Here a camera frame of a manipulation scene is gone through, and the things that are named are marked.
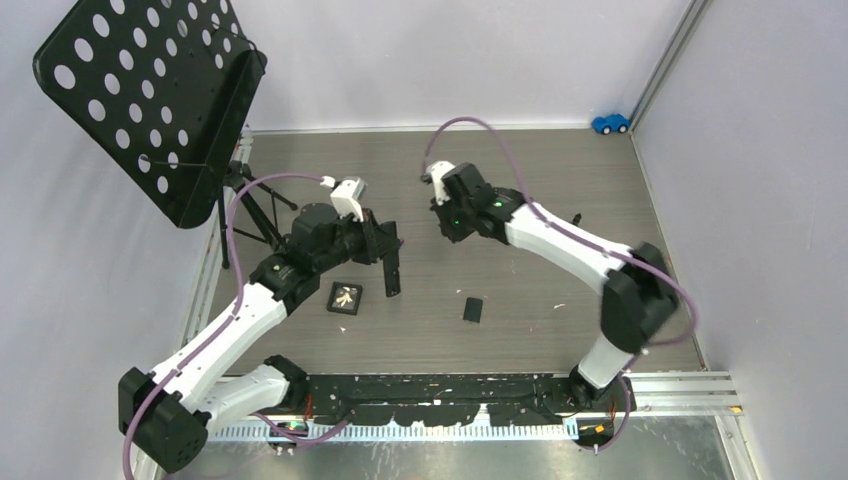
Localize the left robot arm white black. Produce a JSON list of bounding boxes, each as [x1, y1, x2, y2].
[[118, 203, 402, 474]]

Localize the small black square tray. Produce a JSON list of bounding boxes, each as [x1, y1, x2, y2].
[[326, 282, 363, 316]]

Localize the purple cable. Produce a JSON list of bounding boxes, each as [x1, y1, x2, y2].
[[421, 117, 700, 452], [121, 172, 336, 480]]

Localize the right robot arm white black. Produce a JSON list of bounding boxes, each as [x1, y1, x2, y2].
[[422, 161, 680, 411]]

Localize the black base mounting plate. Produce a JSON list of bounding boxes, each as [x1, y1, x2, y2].
[[260, 373, 636, 427]]

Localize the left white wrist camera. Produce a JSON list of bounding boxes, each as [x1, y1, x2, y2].
[[330, 177, 367, 222]]

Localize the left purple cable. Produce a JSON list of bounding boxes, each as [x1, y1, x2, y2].
[[121, 172, 336, 480]]

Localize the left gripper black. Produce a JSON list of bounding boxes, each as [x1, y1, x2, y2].
[[315, 207, 398, 273]]

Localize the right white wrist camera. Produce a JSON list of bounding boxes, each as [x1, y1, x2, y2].
[[422, 161, 455, 206]]

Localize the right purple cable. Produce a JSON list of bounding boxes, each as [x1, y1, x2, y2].
[[421, 117, 700, 452]]

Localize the black perforated music stand tray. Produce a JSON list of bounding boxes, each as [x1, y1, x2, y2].
[[33, 1, 268, 229]]

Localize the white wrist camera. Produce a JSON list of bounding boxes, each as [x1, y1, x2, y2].
[[330, 177, 367, 222], [422, 161, 455, 206]]

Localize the black remote plain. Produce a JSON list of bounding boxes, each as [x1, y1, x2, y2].
[[382, 240, 402, 298]]

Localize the blue toy car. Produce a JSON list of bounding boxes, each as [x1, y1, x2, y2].
[[591, 113, 631, 135]]

